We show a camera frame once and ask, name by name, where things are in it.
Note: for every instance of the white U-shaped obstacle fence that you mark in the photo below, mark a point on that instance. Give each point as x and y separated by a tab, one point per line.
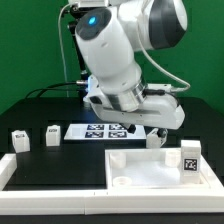
104	201

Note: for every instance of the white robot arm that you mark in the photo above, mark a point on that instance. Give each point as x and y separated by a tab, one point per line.
108	37

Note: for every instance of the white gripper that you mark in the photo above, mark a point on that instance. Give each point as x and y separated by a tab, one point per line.
160	109

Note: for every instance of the camera on mount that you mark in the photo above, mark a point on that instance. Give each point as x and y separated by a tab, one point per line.
89	3

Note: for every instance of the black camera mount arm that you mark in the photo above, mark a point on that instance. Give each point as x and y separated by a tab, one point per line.
83	72

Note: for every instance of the white square tabletop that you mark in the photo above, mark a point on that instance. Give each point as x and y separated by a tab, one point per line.
153	169

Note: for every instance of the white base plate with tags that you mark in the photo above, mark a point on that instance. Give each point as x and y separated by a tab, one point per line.
102	132

